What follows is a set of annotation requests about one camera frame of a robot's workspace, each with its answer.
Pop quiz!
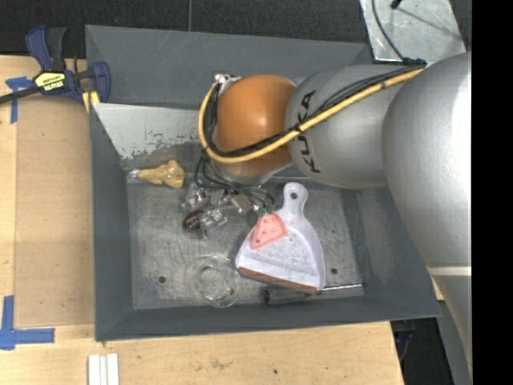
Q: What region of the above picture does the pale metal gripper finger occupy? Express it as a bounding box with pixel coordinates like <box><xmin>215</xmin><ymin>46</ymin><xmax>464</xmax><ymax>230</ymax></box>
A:
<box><xmin>195</xmin><ymin>208</ymin><xmax>228</xmax><ymax>240</ymax></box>
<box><xmin>180</xmin><ymin>185</ymin><xmax>225</xmax><ymax>213</ymax></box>

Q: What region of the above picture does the dark brown oval thing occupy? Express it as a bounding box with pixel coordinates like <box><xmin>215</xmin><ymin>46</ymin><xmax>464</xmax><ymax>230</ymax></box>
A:
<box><xmin>183</xmin><ymin>210</ymin><xmax>204</xmax><ymax>233</ymax></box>

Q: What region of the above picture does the pink toy strawberry slice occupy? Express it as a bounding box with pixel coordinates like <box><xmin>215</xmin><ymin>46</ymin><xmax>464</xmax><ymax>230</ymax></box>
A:
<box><xmin>249</xmin><ymin>209</ymin><xmax>288</xmax><ymax>250</ymax></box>

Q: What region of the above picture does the yellow toy figure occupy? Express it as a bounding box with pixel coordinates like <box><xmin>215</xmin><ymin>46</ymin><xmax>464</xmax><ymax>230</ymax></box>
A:
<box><xmin>136</xmin><ymin>159</ymin><xmax>187</xmax><ymax>189</ymax></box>

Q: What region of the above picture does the clear glass cup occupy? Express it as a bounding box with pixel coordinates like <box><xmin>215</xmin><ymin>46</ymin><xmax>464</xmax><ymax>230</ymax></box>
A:
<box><xmin>195</xmin><ymin>254</ymin><xmax>242</xmax><ymax>309</ymax></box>

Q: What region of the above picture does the white dustpan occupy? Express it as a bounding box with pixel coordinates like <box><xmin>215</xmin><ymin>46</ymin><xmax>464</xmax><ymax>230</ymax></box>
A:
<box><xmin>234</xmin><ymin>181</ymin><xmax>327</xmax><ymax>295</ymax></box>

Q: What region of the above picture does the grey metal bin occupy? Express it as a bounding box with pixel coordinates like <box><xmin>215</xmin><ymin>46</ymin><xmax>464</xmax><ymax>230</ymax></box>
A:
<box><xmin>83</xmin><ymin>24</ymin><xmax>442</xmax><ymax>342</ymax></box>

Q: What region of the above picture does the dark grey cylinder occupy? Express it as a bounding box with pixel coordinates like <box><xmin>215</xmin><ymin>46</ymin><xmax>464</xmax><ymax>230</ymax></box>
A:
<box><xmin>261</xmin><ymin>286</ymin><xmax>322</xmax><ymax>306</ymax></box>

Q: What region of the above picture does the pale wood board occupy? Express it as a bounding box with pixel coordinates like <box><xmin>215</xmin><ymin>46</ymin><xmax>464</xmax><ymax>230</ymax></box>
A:
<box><xmin>13</xmin><ymin>56</ymin><xmax>98</xmax><ymax>330</ymax></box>

